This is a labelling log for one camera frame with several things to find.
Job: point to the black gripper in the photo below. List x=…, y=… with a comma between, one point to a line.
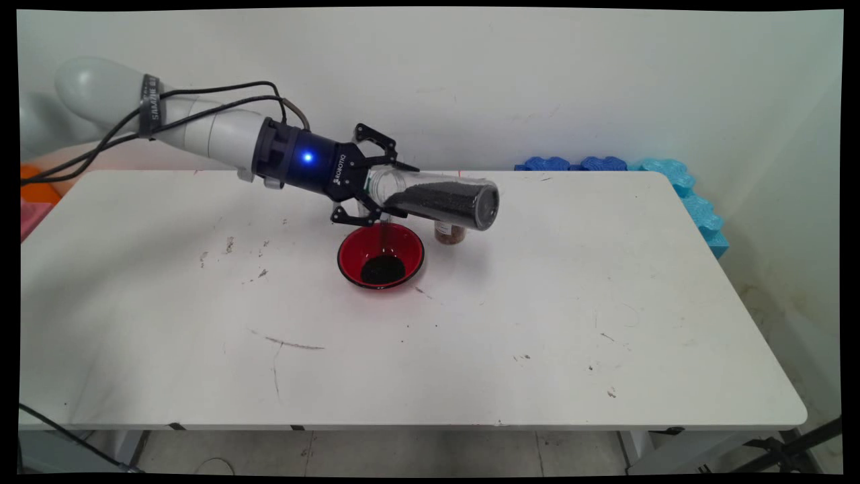
x=316, y=165

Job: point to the clear jar with black seeds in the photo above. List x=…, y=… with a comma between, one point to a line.
x=443, y=198

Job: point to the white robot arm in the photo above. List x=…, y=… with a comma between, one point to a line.
x=101, y=87

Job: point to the red bowl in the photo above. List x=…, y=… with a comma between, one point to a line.
x=356, y=249

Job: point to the black seed pile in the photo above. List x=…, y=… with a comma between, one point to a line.
x=383, y=270

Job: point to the brown spice jar patterned lid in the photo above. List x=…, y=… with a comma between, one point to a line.
x=450, y=235

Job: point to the light blue foam piece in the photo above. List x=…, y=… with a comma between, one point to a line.
x=672, y=175

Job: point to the orange object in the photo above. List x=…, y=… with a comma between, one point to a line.
x=39, y=189

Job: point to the pink object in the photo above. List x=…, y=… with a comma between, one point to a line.
x=33, y=220

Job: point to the grey table leg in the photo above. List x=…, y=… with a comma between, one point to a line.
x=127, y=447

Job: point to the black tripod stand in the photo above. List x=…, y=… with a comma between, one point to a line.
x=813, y=432

